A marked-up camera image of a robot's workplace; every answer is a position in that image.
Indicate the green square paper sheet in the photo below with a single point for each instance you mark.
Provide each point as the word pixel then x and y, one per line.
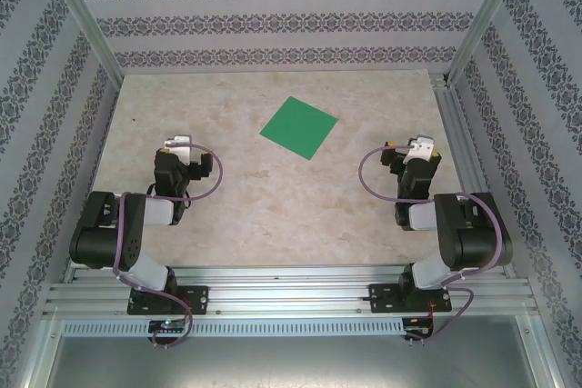
pixel 299 128

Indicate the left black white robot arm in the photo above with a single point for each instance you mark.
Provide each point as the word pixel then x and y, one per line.
pixel 136 233

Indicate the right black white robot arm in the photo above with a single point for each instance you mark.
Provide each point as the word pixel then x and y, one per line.
pixel 459 233

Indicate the grey metal sheet tray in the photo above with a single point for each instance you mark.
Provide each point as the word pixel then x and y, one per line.
pixel 291 361

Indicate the left small circuit board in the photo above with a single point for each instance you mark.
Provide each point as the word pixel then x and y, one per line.
pixel 167 325

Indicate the small circuit board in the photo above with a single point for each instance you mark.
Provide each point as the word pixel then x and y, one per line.
pixel 167 325
pixel 418 326

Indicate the right small circuit board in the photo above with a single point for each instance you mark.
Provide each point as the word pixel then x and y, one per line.
pixel 418 326

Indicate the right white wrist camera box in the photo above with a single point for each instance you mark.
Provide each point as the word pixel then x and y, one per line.
pixel 420 147

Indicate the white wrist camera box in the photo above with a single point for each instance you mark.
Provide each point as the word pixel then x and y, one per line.
pixel 420 147
pixel 179 145

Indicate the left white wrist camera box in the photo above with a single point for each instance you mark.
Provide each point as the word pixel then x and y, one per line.
pixel 179 145

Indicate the aluminium side rail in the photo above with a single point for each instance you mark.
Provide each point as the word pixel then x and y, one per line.
pixel 468 170

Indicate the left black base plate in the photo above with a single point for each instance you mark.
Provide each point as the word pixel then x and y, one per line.
pixel 197 299

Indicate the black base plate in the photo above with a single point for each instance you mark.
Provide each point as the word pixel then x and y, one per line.
pixel 197 299
pixel 382 298

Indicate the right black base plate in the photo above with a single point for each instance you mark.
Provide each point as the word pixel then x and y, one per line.
pixel 382 298

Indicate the aluminium mounting rail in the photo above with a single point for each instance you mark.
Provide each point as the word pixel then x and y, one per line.
pixel 291 292

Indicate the right aluminium frame post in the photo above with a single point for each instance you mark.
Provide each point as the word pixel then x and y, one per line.
pixel 488 11

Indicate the aluminium frame post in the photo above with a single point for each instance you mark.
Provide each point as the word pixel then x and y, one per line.
pixel 488 11
pixel 82 11

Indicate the left aluminium frame post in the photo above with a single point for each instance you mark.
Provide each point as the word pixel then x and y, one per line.
pixel 82 11

